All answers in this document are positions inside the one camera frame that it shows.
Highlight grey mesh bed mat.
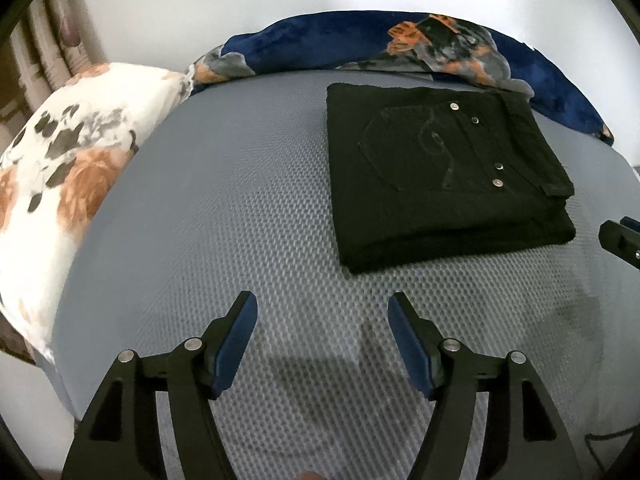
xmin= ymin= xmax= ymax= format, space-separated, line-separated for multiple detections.
xmin=50 ymin=71 xmax=640 ymax=480

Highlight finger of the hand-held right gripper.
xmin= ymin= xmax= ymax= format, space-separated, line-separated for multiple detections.
xmin=598 ymin=216 xmax=640 ymax=271

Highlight white floral pillow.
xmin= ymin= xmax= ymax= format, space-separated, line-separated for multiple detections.
xmin=0 ymin=62 xmax=193 ymax=366

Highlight blue printed blanket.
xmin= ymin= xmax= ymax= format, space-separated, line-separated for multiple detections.
xmin=187 ymin=10 xmax=615 ymax=147

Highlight patterned curtain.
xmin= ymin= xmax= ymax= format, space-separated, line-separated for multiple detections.
xmin=0 ymin=0 xmax=108 ymax=151

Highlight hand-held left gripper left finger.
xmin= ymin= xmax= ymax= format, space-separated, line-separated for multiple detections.
xmin=61 ymin=290 xmax=259 ymax=480

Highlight black pants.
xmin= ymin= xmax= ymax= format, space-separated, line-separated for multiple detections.
xmin=326 ymin=82 xmax=577 ymax=276

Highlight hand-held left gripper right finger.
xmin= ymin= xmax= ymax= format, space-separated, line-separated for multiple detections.
xmin=387 ymin=291 xmax=583 ymax=480

